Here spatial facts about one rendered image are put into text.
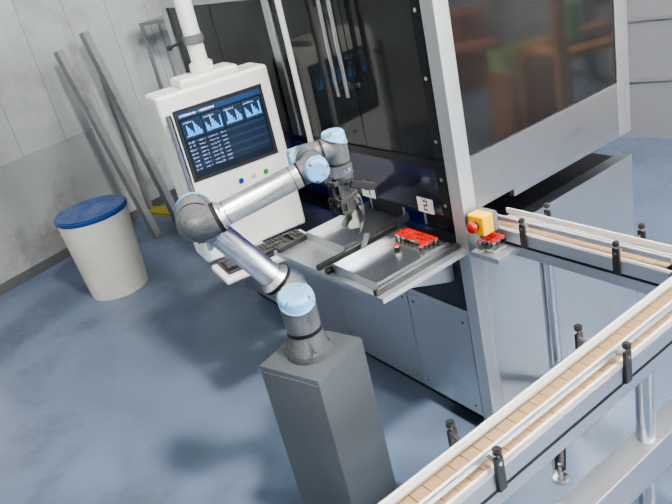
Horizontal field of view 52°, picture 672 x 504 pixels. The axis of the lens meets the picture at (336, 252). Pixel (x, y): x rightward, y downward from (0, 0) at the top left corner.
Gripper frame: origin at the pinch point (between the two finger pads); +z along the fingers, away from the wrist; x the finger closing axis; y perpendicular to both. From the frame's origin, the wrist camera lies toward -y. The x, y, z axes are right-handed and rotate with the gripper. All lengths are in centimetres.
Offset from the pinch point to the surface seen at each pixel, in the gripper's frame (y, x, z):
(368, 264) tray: -8.9, -12.7, 21.4
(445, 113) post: -35.6, 11.0, -29.1
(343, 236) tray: -19, -41, 21
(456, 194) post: -35.6, 10.4, 0.0
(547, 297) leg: -50, 33, 42
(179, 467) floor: 66, -84, 110
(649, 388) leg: -19, 91, 35
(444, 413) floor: -34, -16, 110
